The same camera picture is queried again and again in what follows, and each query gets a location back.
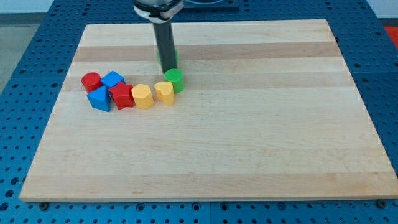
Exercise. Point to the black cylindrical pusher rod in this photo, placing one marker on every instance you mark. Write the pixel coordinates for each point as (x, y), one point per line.
(165, 44)

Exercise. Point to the red star block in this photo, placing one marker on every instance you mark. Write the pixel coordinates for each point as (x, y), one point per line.
(121, 94)

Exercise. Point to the blue triangle block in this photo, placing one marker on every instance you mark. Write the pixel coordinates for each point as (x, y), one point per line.
(100, 99)

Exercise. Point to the green block behind rod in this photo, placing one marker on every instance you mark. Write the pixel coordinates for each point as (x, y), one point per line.
(177, 56)

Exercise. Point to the green cylinder block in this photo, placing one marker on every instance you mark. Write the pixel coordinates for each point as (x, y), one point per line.
(175, 76)

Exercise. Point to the yellow heart block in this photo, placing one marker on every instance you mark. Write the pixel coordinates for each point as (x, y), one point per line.
(165, 93)

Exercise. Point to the yellow hexagon block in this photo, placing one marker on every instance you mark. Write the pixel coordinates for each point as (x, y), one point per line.
(142, 95)

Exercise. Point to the blue cube block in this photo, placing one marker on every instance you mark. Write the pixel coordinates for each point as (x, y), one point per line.
(112, 79)

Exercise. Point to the red cylinder block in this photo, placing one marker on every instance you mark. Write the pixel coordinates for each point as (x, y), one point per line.
(91, 81)

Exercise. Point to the wooden board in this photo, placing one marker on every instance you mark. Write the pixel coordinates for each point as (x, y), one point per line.
(270, 111)

